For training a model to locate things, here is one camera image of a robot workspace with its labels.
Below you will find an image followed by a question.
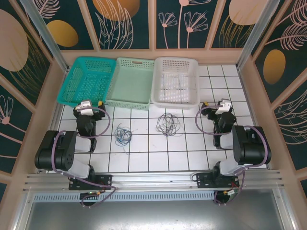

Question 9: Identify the dark blue thin cable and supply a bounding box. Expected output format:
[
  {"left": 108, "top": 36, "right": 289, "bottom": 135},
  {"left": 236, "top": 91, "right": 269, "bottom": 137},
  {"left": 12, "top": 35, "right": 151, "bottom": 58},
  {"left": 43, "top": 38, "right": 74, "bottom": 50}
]
[{"left": 115, "top": 126, "right": 133, "bottom": 147}]

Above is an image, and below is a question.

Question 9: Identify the white thin cable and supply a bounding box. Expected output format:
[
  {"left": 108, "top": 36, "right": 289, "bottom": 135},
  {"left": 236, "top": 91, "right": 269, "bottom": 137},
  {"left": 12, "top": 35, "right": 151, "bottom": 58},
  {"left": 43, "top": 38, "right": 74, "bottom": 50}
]
[
  {"left": 157, "top": 117, "right": 182, "bottom": 135},
  {"left": 118, "top": 123, "right": 138, "bottom": 156},
  {"left": 156, "top": 116, "right": 180, "bottom": 136}
]

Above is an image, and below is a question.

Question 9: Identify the teal blue thin cable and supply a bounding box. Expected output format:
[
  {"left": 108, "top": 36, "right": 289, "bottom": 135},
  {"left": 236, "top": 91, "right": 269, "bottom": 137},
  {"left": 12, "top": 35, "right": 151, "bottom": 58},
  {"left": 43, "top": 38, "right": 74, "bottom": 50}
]
[{"left": 116, "top": 126, "right": 132, "bottom": 142}]

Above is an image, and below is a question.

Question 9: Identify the black thin cable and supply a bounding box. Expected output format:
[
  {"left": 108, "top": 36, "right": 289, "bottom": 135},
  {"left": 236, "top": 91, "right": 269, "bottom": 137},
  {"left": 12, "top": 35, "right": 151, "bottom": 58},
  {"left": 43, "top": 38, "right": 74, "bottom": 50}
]
[{"left": 157, "top": 114, "right": 180, "bottom": 138}]

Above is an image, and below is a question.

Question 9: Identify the teal plastic basket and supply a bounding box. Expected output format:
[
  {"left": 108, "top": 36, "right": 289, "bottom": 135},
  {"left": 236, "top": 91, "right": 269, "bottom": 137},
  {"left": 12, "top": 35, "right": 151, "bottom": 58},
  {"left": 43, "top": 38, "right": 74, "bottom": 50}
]
[{"left": 57, "top": 56, "right": 118, "bottom": 108}]

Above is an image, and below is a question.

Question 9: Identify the mint green plastic basket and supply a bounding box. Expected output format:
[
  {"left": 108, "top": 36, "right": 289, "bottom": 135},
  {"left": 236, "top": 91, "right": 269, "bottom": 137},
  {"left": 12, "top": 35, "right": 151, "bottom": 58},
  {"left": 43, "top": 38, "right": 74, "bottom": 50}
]
[{"left": 105, "top": 57, "right": 156, "bottom": 111}]

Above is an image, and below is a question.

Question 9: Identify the white plastic basket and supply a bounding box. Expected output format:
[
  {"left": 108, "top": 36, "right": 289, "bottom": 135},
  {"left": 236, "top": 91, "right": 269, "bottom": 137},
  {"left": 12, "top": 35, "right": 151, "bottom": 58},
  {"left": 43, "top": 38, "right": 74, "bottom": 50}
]
[{"left": 150, "top": 57, "right": 200, "bottom": 110}]

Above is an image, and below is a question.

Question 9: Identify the grey metal panel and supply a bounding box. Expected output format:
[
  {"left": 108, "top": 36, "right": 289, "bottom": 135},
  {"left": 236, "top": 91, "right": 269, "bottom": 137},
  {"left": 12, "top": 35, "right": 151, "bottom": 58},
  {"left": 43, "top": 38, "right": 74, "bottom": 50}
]
[{"left": 11, "top": 188, "right": 298, "bottom": 230}]

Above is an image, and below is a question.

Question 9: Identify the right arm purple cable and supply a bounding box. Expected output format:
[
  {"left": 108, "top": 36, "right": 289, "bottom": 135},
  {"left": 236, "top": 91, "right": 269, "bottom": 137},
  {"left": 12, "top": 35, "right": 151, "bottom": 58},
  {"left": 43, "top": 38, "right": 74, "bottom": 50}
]
[{"left": 195, "top": 105, "right": 270, "bottom": 206}]

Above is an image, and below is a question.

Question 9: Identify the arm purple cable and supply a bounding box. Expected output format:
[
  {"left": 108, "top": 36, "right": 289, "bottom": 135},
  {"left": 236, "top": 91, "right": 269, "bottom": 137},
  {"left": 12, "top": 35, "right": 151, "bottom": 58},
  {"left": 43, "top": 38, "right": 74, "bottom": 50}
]
[
  {"left": 195, "top": 105, "right": 270, "bottom": 206},
  {"left": 51, "top": 107, "right": 118, "bottom": 208}
]

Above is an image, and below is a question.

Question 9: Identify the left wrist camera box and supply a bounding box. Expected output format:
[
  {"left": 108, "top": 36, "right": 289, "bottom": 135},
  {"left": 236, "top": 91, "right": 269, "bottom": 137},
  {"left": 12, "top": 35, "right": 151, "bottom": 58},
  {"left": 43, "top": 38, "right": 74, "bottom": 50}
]
[{"left": 76, "top": 100, "right": 94, "bottom": 115}]

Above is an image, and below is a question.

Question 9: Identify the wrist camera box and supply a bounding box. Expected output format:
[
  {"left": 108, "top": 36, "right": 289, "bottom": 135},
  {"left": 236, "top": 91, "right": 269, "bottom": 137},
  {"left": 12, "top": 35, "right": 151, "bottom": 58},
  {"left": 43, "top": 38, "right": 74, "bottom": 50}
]
[
  {"left": 215, "top": 98, "right": 232, "bottom": 115},
  {"left": 76, "top": 100, "right": 94, "bottom": 115}
]

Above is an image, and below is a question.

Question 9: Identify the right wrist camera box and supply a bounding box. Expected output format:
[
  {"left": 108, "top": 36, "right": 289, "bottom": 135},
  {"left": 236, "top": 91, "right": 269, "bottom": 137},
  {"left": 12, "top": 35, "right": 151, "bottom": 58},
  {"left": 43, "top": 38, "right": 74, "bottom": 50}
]
[{"left": 215, "top": 98, "right": 232, "bottom": 115}]

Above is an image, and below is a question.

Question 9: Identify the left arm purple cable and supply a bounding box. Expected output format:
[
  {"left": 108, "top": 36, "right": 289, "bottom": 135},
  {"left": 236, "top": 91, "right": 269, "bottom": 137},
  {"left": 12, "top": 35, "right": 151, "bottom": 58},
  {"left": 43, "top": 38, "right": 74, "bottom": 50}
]
[{"left": 51, "top": 107, "right": 118, "bottom": 208}]

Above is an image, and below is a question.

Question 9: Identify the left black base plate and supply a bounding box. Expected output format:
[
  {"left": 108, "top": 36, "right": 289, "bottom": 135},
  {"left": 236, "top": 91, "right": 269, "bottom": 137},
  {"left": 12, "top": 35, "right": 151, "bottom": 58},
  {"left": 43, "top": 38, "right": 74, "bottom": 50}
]
[{"left": 69, "top": 174, "right": 113, "bottom": 191}]

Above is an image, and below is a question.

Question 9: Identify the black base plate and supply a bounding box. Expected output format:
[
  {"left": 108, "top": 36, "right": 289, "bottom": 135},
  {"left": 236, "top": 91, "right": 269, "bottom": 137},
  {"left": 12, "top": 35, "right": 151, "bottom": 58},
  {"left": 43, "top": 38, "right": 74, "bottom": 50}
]
[
  {"left": 196, "top": 172, "right": 240, "bottom": 190},
  {"left": 69, "top": 174, "right": 113, "bottom": 191}
]

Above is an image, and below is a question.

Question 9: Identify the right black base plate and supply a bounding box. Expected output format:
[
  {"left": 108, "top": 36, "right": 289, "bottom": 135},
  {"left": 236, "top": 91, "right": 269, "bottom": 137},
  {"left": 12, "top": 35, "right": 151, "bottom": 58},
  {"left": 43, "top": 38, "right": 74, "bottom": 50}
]
[{"left": 196, "top": 172, "right": 240, "bottom": 190}]

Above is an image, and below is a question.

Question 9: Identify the aluminium frame post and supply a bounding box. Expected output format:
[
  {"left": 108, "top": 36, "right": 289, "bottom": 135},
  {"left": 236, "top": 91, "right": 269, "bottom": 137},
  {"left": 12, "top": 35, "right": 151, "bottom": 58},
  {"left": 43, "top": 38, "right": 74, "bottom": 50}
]
[
  {"left": 19, "top": 0, "right": 70, "bottom": 72},
  {"left": 236, "top": 0, "right": 280, "bottom": 70}
]

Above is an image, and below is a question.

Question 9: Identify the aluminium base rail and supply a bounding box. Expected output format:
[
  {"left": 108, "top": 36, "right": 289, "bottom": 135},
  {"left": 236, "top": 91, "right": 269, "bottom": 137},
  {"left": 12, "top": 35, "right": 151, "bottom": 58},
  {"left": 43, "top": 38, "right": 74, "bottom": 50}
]
[{"left": 23, "top": 170, "right": 285, "bottom": 192}]

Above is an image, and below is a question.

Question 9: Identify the white slotted cable duct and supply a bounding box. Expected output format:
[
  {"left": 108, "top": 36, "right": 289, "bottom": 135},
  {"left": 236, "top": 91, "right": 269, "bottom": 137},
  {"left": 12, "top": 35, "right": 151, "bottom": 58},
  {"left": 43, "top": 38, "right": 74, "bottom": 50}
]
[{"left": 33, "top": 191, "right": 215, "bottom": 202}]

